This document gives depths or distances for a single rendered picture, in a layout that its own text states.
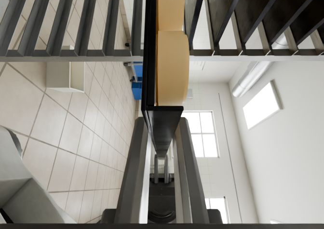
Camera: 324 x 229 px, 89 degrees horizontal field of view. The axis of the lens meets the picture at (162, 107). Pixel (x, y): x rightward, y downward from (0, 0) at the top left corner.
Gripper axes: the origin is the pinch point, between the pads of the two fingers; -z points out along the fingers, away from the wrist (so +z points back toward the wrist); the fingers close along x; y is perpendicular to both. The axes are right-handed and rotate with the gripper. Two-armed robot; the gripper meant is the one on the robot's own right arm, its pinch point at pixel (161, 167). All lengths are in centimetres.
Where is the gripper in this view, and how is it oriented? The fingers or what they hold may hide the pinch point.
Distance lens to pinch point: 41.5
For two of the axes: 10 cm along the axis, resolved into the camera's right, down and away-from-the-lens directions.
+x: 10.0, 0.0, 0.1
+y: 0.1, 1.7, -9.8
